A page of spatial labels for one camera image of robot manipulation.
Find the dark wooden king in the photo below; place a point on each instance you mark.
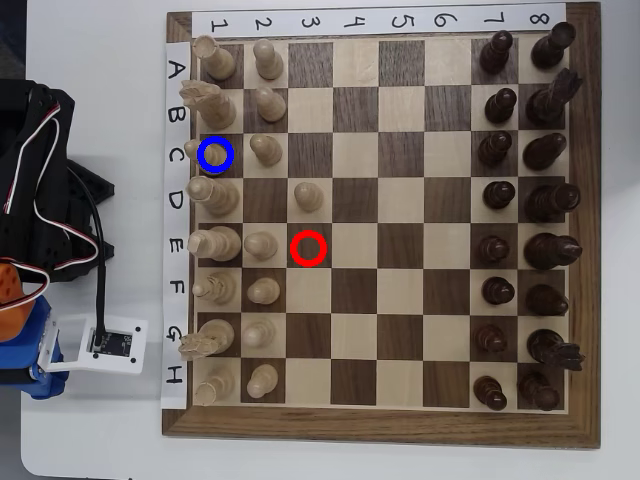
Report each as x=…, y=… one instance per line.
x=550, y=250

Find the white number label strip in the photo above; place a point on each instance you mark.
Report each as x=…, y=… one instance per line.
x=325, y=15

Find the light wooden king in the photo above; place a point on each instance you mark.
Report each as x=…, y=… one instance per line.
x=220, y=243

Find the light wooden rook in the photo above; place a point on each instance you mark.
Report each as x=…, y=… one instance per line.
x=215, y=385
x=220, y=62

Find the white letter label strip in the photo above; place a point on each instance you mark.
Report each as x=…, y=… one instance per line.
x=175, y=92

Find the black and orange robot arm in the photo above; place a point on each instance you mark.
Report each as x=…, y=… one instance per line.
x=15, y=235

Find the black camera circuit board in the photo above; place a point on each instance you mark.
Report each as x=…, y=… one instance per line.
x=117, y=342

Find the light wooden bishop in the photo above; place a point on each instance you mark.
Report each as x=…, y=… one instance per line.
x=217, y=159
x=217, y=289

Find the dark wooden rook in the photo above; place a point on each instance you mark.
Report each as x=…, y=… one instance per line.
x=550, y=47
x=540, y=392

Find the dark wooden queen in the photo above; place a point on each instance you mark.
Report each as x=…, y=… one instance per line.
x=550, y=202

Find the dark wooden bishop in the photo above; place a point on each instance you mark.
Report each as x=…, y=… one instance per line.
x=545, y=300
x=542, y=151

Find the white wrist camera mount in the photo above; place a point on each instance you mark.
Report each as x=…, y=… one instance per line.
x=125, y=361

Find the light wooden pawn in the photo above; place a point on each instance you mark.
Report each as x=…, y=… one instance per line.
x=309, y=196
x=257, y=332
x=262, y=380
x=267, y=150
x=271, y=105
x=269, y=60
x=263, y=291
x=260, y=246

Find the wooden chessboard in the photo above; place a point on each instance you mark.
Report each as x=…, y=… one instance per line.
x=400, y=427

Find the dark wooden knight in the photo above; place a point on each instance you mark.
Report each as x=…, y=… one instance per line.
x=550, y=347
x=547, y=102

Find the light wooden knight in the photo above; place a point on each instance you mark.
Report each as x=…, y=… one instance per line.
x=215, y=335
x=217, y=107

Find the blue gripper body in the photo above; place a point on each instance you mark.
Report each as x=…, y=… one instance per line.
x=19, y=345

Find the light wooden queen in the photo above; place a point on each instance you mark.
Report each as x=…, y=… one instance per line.
x=220, y=197

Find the dark wooden pawn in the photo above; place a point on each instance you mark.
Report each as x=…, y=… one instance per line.
x=494, y=150
x=499, y=195
x=495, y=52
x=490, y=339
x=497, y=291
x=495, y=250
x=500, y=107
x=490, y=392

